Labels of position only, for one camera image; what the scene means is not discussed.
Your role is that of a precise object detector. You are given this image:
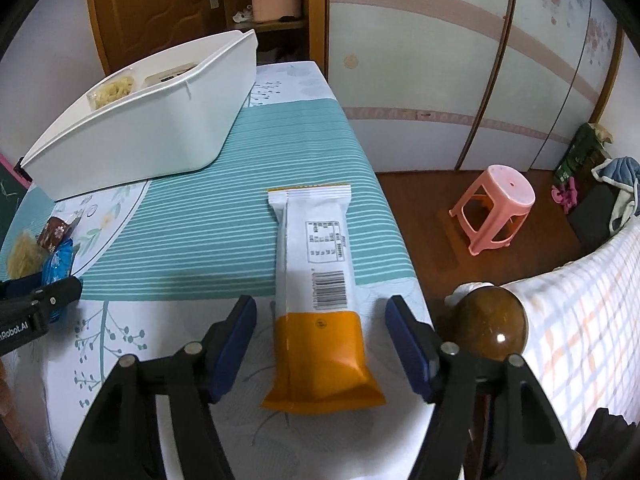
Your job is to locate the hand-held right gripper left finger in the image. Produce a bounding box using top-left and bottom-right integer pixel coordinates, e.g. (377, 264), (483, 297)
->
(60, 294), (259, 480)

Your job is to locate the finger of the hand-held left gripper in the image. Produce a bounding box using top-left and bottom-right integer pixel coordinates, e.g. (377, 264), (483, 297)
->
(0, 275), (84, 318)

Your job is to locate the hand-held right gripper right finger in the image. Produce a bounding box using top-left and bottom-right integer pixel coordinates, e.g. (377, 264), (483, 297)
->
(384, 294), (576, 480)

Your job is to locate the blue snack packet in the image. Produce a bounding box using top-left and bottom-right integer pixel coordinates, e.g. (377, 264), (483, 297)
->
(41, 237), (76, 322)

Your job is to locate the orange white snack packet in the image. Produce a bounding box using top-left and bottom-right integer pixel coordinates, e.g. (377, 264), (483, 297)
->
(260, 182), (387, 415)

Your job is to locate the white plastic storage bin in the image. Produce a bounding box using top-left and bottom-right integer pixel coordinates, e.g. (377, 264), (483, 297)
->
(21, 29), (260, 202)

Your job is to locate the pale yellow snack packet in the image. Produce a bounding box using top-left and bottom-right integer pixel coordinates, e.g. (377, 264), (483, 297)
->
(6, 229), (47, 279)

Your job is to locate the brown snack packet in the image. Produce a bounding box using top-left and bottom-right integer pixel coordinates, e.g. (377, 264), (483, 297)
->
(37, 212), (84, 254)

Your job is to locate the pink plastic stool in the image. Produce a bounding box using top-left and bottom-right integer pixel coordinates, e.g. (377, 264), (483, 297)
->
(448, 164), (536, 257)

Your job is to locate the checked blanket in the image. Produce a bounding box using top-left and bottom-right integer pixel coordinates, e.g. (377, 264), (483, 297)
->
(500, 220), (640, 454)

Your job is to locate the yellow cracker packet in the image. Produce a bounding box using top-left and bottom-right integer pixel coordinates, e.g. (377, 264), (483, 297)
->
(87, 74), (136, 111)

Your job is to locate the pink plastic toy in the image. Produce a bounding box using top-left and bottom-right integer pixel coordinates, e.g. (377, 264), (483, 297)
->
(550, 182), (581, 214)

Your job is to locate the flat packet in bin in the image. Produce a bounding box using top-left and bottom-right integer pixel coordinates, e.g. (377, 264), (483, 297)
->
(144, 62), (199, 86)

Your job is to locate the green printed bag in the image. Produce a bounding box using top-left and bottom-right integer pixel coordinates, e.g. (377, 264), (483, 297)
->
(554, 122), (614, 189)

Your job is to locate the blue white cloth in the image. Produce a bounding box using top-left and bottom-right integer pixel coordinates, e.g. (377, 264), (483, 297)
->
(591, 156), (640, 234)

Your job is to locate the floral sliding-door wardrobe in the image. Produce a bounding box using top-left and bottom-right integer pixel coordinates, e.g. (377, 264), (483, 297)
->
(325, 0), (627, 174)

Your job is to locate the brown wooden door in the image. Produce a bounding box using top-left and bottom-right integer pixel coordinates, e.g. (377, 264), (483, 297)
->
(85, 0), (227, 77)

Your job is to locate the wooden shelf unit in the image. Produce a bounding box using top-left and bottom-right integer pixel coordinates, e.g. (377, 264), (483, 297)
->
(220, 0), (329, 69)

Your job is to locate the green chalkboard pink frame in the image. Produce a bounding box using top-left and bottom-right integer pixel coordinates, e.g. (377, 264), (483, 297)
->
(0, 154), (32, 247)

